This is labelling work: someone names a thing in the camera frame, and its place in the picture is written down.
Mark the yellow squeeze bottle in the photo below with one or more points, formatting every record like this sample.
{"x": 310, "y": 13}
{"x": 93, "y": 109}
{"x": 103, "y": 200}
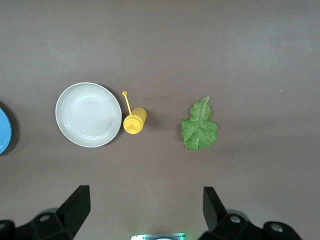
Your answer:
{"x": 135, "y": 123}

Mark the blue round plate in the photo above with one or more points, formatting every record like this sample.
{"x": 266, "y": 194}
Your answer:
{"x": 4, "y": 130}

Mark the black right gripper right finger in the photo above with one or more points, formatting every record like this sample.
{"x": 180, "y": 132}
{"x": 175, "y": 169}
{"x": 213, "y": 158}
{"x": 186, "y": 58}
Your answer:
{"x": 215, "y": 212}

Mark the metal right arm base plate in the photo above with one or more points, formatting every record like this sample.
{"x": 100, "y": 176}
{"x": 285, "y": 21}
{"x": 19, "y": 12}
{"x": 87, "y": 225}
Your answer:
{"x": 157, "y": 237}

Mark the white round plate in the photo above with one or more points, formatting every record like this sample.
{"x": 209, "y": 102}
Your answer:
{"x": 88, "y": 115}

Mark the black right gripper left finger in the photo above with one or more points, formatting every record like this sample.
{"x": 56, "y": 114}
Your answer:
{"x": 72, "y": 212}

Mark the green lettuce leaf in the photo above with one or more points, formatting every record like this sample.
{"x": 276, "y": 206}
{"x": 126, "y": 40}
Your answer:
{"x": 200, "y": 131}

